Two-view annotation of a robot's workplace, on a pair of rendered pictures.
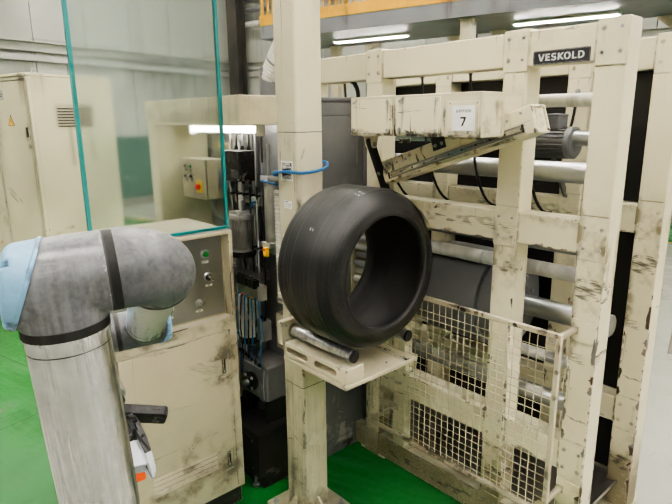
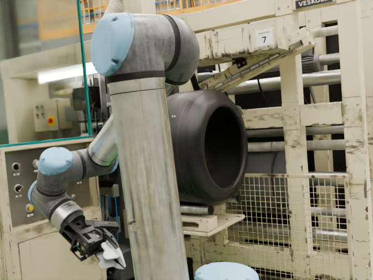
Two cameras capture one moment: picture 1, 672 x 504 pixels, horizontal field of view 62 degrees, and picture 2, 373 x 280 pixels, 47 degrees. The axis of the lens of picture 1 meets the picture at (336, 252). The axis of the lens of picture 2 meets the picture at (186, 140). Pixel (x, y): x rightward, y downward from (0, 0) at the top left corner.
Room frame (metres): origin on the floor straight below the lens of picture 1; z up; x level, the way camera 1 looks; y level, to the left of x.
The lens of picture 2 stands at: (-0.12, 0.49, 1.34)
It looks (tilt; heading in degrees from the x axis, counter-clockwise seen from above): 3 degrees down; 346
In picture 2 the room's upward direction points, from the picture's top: 4 degrees counter-clockwise
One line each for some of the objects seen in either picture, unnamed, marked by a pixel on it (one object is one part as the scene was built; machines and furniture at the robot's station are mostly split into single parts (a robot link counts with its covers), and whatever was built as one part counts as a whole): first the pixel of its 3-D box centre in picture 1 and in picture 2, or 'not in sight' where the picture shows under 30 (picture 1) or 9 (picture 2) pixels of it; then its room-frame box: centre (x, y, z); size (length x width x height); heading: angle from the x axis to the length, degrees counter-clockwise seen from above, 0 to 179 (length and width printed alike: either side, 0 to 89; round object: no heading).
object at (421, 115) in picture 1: (430, 116); (233, 45); (2.11, -0.35, 1.71); 0.61 x 0.25 x 0.15; 42
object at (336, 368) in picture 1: (321, 358); (181, 221); (1.91, 0.06, 0.84); 0.36 x 0.09 x 0.06; 42
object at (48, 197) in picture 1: (30, 197); not in sight; (4.95, 2.73, 1.05); 1.61 x 0.73 x 2.10; 56
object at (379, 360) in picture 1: (349, 357); (197, 221); (2.01, -0.05, 0.80); 0.37 x 0.36 x 0.02; 132
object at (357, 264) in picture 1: (377, 266); not in sight; (2.42, -0.19, 1.05); 0.20 x 0.15 x 0.30; 42
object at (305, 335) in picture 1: (322, 342); (181, 208); (1.91, 0.05, 0.90); 0.35 x 0.05 x 0.05; 42
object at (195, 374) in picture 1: (158, 377); (39, 266); (2.19, 0.76, 0.63); 0.56 x 0.41 x 1.27; 132
